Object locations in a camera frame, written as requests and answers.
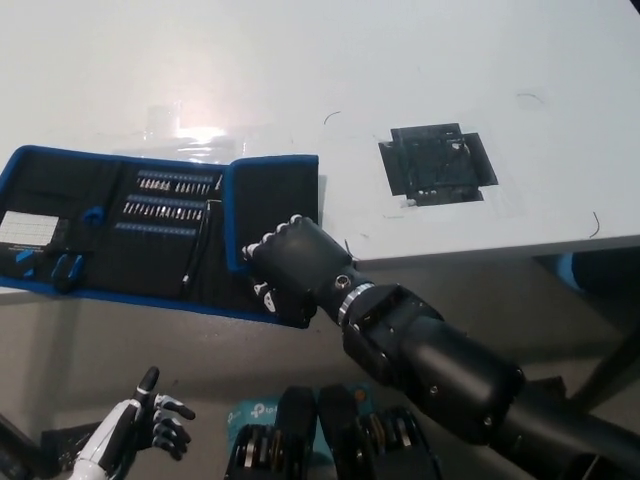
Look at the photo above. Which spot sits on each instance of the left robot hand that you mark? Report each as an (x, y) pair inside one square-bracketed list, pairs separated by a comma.
[(160, 425)]

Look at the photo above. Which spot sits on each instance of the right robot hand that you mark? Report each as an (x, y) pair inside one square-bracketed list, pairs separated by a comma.
[(300, 260)]

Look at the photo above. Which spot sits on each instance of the black blue-trimmed toolkit roll case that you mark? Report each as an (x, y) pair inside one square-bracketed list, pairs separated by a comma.
[(150, 270)]

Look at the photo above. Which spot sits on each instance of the black robot legs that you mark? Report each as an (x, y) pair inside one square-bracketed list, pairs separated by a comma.
[(365, 450)]

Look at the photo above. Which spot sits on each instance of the teal cardboard box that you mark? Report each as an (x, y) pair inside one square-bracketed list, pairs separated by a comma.
[(250, 412)]

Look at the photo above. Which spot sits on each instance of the small silver bit extension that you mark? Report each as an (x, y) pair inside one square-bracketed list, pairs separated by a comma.
[(218, 183)]

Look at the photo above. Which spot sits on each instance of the blue bit holder strip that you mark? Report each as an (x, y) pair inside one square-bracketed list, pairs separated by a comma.
[(155, 228), (180, 181), (162, 206)]

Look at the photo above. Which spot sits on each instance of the black tape patch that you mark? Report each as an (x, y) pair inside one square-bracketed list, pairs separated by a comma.
[(437, 165)]

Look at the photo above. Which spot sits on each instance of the blue black clip tool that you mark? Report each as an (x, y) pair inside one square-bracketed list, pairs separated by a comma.
[(67, 270)]

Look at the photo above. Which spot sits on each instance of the black packet with blue mark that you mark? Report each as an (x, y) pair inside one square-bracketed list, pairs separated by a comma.
[(20, 260)]

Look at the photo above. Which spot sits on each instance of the white grid card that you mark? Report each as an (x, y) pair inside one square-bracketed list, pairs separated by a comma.
[(25, 226)]

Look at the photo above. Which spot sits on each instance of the blue object under table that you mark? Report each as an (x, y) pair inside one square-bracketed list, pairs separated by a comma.
[(567, 270)]

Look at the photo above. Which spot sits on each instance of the dark table leg brace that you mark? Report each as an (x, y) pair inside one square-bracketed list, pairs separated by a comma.
[(605, 355)]

